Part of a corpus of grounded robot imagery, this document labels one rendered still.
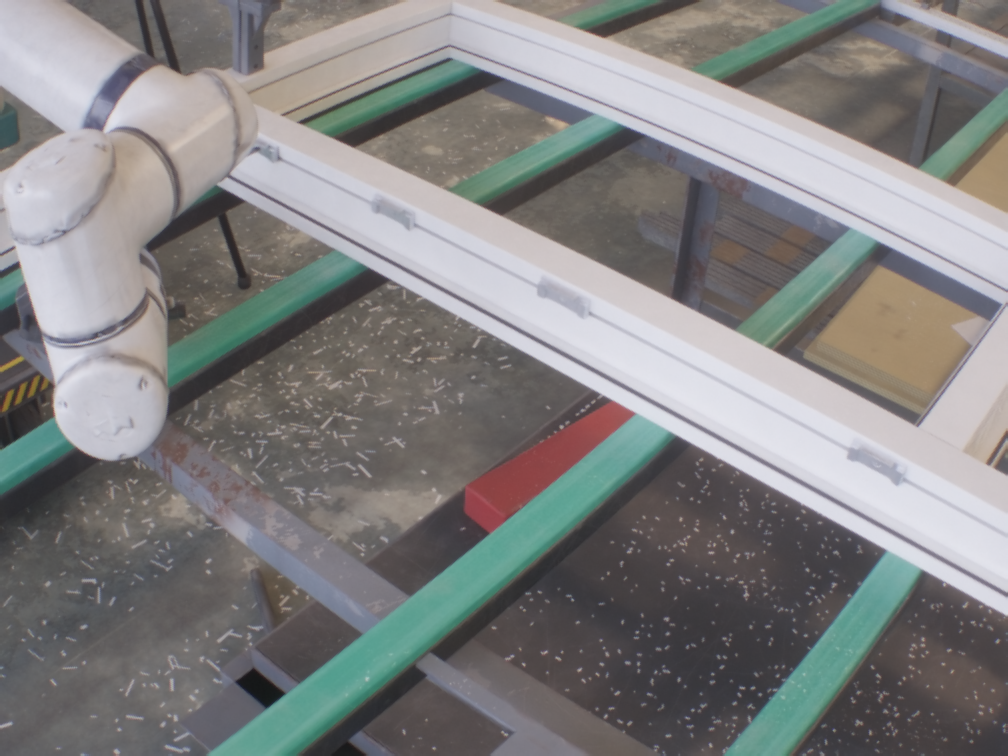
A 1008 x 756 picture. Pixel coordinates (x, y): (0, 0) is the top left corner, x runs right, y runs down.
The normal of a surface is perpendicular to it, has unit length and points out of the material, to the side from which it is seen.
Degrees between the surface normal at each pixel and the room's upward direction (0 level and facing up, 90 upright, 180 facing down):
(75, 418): 88
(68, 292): 85
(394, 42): 90
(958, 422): 0
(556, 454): 0
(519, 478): 0
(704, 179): 90
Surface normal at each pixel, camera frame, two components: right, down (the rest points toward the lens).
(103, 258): 0.74, 0.31
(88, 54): 0.22, -0.32
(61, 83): -0.14, 0.22
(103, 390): 0.28, 0.53
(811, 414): -0.62, 0.44
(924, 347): 0.08, -0.79
